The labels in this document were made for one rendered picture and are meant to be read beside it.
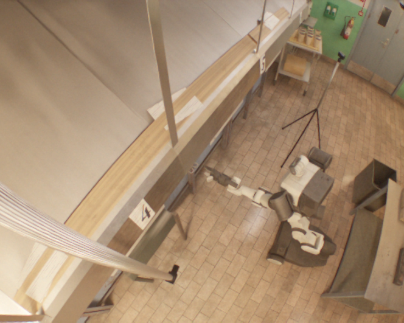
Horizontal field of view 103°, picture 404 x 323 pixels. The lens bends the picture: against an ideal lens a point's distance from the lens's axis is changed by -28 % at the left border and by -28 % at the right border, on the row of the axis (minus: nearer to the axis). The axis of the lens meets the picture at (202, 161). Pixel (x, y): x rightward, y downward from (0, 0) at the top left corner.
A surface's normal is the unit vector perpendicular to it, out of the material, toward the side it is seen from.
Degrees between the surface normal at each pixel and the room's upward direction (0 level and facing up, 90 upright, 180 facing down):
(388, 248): 0
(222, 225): 0
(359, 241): 0
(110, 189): 33
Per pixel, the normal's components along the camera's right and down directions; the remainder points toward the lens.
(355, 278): -0.01, -0.52
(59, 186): 0.46, -0.19
